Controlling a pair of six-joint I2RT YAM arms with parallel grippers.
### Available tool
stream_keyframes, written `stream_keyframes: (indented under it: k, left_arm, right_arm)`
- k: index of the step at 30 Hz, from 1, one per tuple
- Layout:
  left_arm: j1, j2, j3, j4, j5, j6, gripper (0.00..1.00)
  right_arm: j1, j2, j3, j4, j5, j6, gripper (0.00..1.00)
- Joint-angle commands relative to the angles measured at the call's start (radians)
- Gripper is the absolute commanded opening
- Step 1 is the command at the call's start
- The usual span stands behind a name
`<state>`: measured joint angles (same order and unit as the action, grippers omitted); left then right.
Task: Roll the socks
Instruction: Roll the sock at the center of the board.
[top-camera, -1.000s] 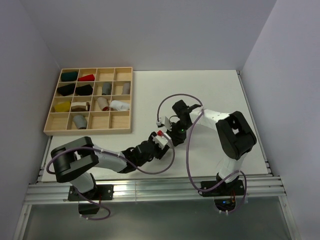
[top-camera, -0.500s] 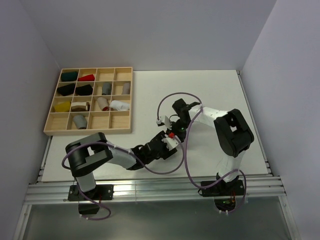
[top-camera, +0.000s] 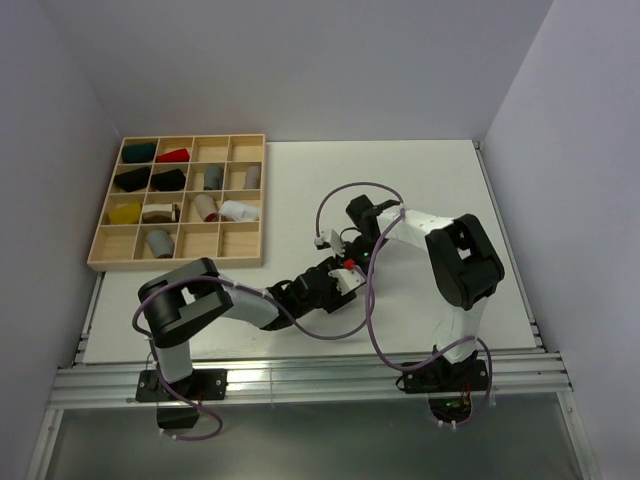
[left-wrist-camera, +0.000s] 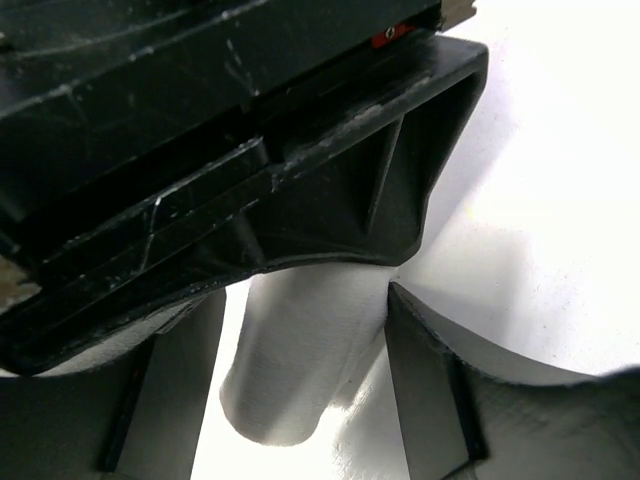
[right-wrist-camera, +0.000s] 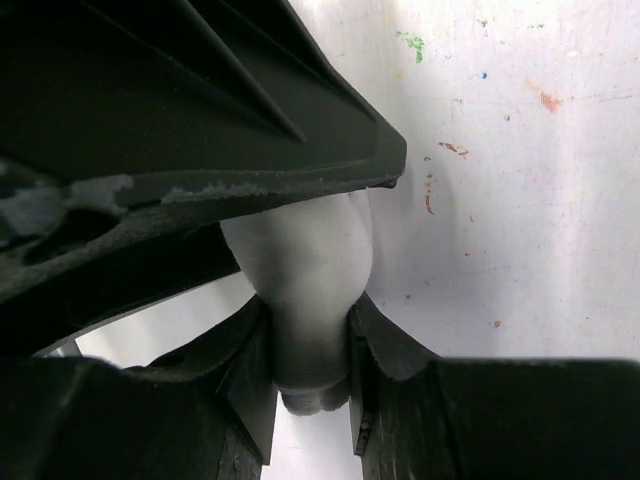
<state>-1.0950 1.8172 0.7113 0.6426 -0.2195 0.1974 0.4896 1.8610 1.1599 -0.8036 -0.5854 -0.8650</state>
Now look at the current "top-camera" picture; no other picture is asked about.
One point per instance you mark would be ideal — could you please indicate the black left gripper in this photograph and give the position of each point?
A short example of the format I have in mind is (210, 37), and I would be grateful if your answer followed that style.
(336, 299)

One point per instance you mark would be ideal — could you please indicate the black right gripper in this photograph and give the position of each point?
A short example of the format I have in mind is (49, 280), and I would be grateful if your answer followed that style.
(347, 247)

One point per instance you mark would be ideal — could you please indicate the grey sock with black stripes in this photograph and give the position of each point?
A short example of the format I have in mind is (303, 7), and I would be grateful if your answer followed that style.
(160, 244)

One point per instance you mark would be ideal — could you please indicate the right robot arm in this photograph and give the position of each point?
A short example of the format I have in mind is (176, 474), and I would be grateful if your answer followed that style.
(467, 271)

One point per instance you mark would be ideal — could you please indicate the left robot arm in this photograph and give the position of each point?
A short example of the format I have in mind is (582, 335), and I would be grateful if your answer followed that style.
(181, 303)

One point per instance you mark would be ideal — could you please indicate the light grey rolled sock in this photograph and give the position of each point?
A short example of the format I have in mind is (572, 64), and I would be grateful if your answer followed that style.
(253, 178)

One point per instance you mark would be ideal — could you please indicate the beige rolled sock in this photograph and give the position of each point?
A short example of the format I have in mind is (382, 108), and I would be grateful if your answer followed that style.
(206, 208)

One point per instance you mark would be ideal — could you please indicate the wooden compartment tray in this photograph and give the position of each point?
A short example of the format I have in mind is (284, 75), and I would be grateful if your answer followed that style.
(228, 243)

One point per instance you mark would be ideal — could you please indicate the white brown rolled sock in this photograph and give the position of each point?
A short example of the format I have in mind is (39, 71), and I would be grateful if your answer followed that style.
(160, 213)

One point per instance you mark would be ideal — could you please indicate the black rolled sock right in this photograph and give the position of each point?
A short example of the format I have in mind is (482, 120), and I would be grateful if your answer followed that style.
(168, 181)

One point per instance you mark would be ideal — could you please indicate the black rolled sock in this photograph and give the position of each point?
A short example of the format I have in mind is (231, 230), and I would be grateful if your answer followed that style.
(168, 181)
(133, 180)

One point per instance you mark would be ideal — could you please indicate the red rolled sock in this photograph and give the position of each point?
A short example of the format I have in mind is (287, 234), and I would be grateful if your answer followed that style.
(181, 155)

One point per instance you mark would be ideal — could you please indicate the yellow rolled sock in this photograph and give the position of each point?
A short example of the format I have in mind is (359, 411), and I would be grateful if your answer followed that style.
(128, 214)

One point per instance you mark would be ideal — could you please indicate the black rolled sock left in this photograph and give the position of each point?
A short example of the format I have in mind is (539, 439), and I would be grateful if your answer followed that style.
(133, 180)

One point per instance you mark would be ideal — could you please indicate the dark green rolled sock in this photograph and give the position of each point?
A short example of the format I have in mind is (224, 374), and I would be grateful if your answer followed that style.
(138, 153)

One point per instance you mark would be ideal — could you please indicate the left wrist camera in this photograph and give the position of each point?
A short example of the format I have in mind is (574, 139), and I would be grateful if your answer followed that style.
(347, 274)

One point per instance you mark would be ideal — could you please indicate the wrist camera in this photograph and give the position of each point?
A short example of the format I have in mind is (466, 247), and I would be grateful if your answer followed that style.
(347, 274)
(329, 239)

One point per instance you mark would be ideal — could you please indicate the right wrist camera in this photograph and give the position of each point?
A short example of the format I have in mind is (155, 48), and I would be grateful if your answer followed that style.
(329, 239)

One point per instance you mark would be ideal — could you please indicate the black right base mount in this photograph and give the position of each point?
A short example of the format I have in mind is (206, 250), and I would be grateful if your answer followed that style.
(440, 376)

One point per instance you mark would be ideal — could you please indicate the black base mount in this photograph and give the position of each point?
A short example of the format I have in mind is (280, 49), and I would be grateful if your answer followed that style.
(201, 386)
(440, 376)

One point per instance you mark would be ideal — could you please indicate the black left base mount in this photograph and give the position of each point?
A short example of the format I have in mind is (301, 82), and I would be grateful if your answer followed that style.
(201, 386)

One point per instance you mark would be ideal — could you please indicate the aluminium frame rail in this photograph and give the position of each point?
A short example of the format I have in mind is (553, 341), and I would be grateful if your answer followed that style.
(320, 379)

